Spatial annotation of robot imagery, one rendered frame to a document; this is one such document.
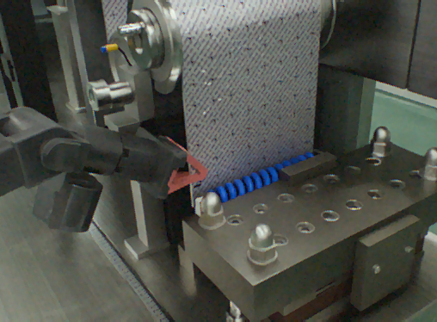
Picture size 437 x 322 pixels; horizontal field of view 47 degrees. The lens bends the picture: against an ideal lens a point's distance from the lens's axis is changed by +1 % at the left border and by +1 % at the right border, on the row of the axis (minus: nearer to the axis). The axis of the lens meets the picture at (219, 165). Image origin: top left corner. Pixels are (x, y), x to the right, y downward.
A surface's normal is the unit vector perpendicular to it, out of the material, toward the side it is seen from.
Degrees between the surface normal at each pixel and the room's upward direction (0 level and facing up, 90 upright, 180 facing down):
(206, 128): 90
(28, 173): 95
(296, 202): 0
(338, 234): 0
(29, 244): 0
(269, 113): 90
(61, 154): 95
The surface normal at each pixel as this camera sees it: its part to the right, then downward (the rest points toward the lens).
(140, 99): 0.55, 0.38
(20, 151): 0.73, 0.37
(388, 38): -0.83, 0.29
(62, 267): -0.04, -0.87
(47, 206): -0.61, -0.01
